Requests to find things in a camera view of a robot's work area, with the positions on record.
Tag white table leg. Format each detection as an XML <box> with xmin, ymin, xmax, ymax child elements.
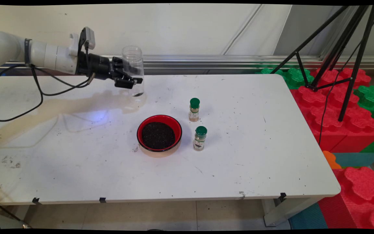
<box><xmin>261</xmin><ymin>196</ymin><xmax>324</xmax><ymax>227</ymax></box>

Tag clear plastic jar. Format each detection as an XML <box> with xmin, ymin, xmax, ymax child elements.
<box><xmin>121</xmin><ymin>45</ymin><xmax>144</xmax><ymax>97</ymax></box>

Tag green foam block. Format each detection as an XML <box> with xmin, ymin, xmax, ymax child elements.
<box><xmin>353</xmin><ymin>85</ymin><xmax>374</xmax><ymax>153</ymax></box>
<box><xmin>255</xmin><ymin>68</ymin><xmax>315</xmax><ymax>90</ymax></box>

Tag green-capped spice bottle dark contents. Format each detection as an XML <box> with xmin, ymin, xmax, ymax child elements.
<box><xmin>193</xmin><ymin>126</ymin><xmax>208</xmax><ymax>151</ymax></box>

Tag white wall conduit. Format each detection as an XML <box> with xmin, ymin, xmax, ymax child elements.
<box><xmin>221</xmin><ymin>4</ymin><xmax>263</xmax><ymax>56</ymax></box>

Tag black tripod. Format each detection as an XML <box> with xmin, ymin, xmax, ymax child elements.
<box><xmin>270</xmin><ymin>5</ymin><xmax>374</xmax><ymax>122</ymax></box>

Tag teal foam mat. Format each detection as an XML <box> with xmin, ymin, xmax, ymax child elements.
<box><xmin>331</xmin><ymin>153</ymin><xmax>374</xmax><ymax>168</ymax></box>
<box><xmin>289</xmin><ymin>202</ymin><xmax>329</xmax><ymax>230</ymax></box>

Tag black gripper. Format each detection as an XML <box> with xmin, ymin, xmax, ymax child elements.
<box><xmin>76</xmin><ymin>52</ymin><xmax>143</xmax><ymax>89</ymax></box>

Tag orange foam piece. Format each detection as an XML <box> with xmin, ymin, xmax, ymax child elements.
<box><xmin>322</xmin><ymin>151</ymin><xmax>342</xmax><ymax>170</ymax></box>

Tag red bowl with black rim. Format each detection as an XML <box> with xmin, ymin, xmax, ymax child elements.
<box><xmin>137</xmin><ymin>114</ymin><xmax>183</xmax><ymax>158</ymax></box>

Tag black cable strap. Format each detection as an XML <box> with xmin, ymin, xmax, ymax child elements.
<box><xmin>24</xmin><ymin>38</ymin><xmax>32</xmax><ymax>67</ymax></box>

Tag aluminium wall rail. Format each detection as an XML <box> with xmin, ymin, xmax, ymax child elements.
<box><xmin>0</xmin><ymin>55</ymin><xmax>374</xmax><ymax>76</ymax></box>

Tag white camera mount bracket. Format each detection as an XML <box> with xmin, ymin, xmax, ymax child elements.
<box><xmin>69</xmin><ymin>32</ymin><xmax>80</xmax><ymax>56</ymax></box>

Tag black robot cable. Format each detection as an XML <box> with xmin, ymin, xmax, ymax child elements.
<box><xmin>0</xmin><ymin>63</ymin><xmax>93</xmax><ymax>122</ymax></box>

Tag green-capped spice bottle pale contents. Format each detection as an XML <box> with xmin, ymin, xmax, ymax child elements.
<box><xmin>189</xmin><ymin>98</ymin><xmax>201</xmax><ymax>123</ymax></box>

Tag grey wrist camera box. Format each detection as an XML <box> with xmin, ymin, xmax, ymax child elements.
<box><xmin>78</xmin><ymin>27</ymin><xmax>96</xmax><ymax>51</ymax></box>

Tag red foam block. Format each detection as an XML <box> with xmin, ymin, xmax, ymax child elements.
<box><xmin>290</xmin><ymin>68</ymin><xmax>374</xmax><ymax>153</ymax></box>
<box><xmin>318</xmin><ymin>167</ymin><xmax>374</xmax><ymax>229</ymax></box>

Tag thin black tripod cable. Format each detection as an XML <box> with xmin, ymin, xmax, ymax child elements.
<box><xmin>318</xmin><ymin>6</ymin><xmax>374</xmax><ymax>146</ymax></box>

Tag thin black stand legs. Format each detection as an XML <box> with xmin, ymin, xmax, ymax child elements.
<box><xmin>0</xmin><ymin>198</ymin><xmax>33</xmax><ymax>229</ymax></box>

